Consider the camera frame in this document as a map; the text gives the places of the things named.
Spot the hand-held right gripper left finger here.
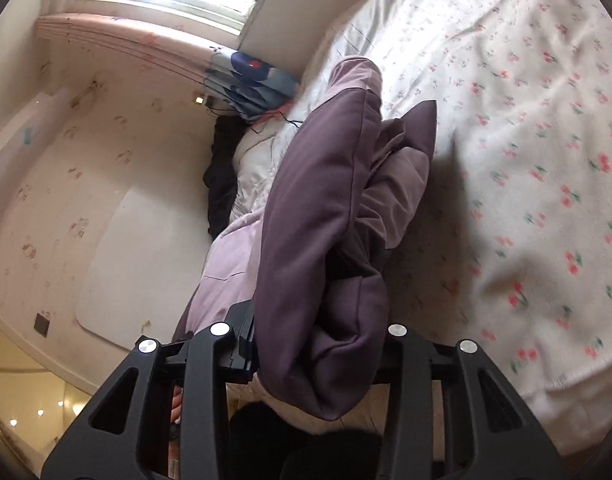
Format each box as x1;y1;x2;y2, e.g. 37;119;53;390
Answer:
41;301;259;480

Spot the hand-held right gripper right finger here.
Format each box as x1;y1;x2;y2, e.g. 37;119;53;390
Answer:
373;323;569;480

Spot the lilac purple garment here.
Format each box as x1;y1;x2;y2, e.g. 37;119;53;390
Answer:
172;55;439;423

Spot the black jacket with fur trim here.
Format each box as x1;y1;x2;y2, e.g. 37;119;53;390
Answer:
202;116;247;238

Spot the white puffy cloth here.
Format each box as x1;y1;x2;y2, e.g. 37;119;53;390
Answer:
228;105;307;221

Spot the white floral bed quilt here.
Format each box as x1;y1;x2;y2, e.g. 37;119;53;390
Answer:
286;0;612;461

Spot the blue printed pillow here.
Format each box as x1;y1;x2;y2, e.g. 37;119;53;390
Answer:
204;47;302;121

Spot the pink window ledge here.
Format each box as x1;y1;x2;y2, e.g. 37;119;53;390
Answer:
36;12;242;91

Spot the white board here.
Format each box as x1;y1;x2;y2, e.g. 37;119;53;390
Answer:
240;0;349;83

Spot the white wall panel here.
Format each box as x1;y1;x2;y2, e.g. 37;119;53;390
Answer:
75;182;227;353

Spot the thin charging cable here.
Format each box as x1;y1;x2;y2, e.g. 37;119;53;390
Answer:
246;105;307;133

